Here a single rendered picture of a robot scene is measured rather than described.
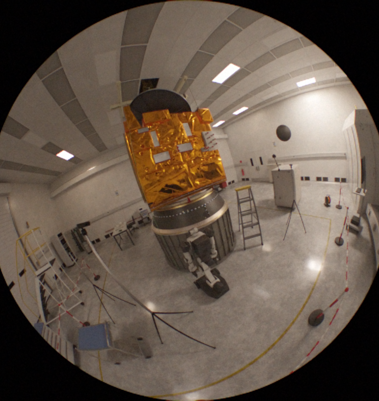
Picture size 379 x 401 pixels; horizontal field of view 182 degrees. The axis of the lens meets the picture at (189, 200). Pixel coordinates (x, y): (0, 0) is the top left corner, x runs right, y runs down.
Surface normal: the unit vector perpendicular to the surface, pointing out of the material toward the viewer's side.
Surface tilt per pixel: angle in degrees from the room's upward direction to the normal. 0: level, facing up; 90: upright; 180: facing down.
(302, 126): 90
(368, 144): 90
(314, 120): 90
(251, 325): 0
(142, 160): 92
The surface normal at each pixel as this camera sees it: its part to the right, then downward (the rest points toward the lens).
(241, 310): -0.30, -0.92
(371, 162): -0.86, 0.37
